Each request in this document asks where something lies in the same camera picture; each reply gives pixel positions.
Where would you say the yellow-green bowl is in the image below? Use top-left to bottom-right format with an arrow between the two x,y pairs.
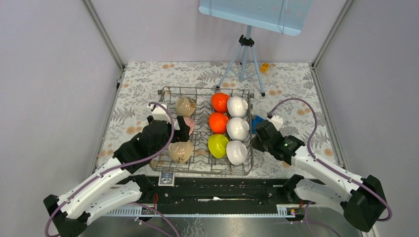
208,134 -> 229,159

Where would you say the grey wire dish rack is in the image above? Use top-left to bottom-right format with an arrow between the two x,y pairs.
150,86 -> 254,176

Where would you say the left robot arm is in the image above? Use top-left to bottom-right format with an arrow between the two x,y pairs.
43,116 -> 191,237

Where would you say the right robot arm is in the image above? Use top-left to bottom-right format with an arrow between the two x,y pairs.
251,120 -> 386,232

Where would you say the pink patterned bowl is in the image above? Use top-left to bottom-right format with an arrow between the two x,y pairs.
183,117 -> 195,136

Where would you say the near beige patterned bowl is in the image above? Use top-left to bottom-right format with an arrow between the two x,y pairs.
168,140 -> 193,164

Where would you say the beige patterned bowl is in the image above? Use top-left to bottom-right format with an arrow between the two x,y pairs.
175,96 -> 197,117
168,140 -> 193,164

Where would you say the blue toy block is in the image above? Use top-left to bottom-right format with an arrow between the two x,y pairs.
251,115 -> 264,134

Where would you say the floral tablecloth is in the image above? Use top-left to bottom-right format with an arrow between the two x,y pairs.
95,62 -> 343,178

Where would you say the far beige patterned bowl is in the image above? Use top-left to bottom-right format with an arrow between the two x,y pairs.
175,96 -> 197,117

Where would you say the middle white ribbed bowl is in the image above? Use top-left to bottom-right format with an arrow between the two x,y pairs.
226,118 -> 250,141

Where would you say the white ribbed bowl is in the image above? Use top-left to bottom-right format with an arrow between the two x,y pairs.
226,118 -> 250,141
227,96 -> 249,118

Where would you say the near orange bowl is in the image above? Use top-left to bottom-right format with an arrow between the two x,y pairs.
209,112 -> 229,134

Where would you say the orange bowl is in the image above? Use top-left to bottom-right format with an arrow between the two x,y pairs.
209,112 -> 229,134
211,92 -> 230,114

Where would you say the far white ribbed bowl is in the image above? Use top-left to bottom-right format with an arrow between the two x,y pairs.
227,96 -> 249,118

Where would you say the blue playing card box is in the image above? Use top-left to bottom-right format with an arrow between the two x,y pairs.
158,171 -> 175,187

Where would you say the far orange bowl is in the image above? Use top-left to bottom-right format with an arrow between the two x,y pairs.
211,92 -> 230,114

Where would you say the orange toy block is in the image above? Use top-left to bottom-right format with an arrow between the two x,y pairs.
259,63 -> 270,73

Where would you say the light blue tripod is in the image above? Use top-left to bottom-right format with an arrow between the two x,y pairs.
215,25 -> 266,97

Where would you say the light blue board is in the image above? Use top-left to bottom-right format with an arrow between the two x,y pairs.
199,0 -> 313,36

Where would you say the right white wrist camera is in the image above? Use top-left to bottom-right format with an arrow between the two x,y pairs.
268,115 -> 284,131

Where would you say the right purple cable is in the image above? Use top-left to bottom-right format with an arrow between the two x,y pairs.
267,97 -> 393,223

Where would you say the purple cable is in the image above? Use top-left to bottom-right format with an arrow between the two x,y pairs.
267,97 -> 393,223
44,102 -> 176,237

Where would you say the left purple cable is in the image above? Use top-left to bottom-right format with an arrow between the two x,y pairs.
44,102 -> 176,237

